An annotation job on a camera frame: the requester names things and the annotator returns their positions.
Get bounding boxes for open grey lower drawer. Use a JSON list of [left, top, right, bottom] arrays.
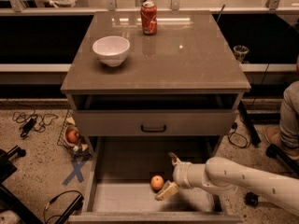
[[68, 136, 240, 224]]

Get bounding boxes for black stand lower left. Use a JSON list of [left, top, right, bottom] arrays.
[[0, 146, 84, 224]]

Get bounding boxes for black drawer handle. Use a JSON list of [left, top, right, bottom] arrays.
[[140, 125, 167, 133]]

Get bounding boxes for black stand leg right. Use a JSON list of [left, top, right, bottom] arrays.
[[238, 102, 261, 147]]

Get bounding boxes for black power adapter with cable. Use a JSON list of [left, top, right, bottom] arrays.
[[12, 105, 58, 138]]

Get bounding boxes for closed grey upper drawer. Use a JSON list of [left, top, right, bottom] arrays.
[[73, 110, 237, 136]]

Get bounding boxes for blue tape cross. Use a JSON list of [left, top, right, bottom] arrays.
[[63, 158, 89, 186]]

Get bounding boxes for orange fruit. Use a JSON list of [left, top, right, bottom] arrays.
[[150, 175, 164, 191]]

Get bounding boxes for red soda can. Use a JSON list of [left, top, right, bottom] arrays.
[[140, 1, 157, 35]]

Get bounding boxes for red apple in basket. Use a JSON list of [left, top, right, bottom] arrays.
[[66, 130, 80, 143]]

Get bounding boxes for black chair base right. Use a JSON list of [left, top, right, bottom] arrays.
[[245, 144, 299, 206]]

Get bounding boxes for clear glass cup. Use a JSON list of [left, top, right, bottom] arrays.
[[233, 45, 249, 63]]

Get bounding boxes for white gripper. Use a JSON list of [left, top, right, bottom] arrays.
[[154, 152, 200, 201]]

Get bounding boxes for black cable lower left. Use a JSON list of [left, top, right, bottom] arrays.
[[42, 189, 85, 224]]

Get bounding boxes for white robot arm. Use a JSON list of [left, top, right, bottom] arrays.
[[155, 152, 299, 216]]

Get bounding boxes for grey drawer cabinet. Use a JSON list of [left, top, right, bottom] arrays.
[[60, 10, 252, 157]]

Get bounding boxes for black coiled cable right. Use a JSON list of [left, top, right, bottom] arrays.
[[227, 121, 251, 149]]

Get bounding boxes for brown shoe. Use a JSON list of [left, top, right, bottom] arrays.
[[265, 126, 299, 161]]

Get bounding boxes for person leg grey trousers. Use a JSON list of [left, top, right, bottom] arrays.
[[279, 81, 299, 149]]

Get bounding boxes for white ceramic bowl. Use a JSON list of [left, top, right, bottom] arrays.
[[93, 35, 130, 67]]

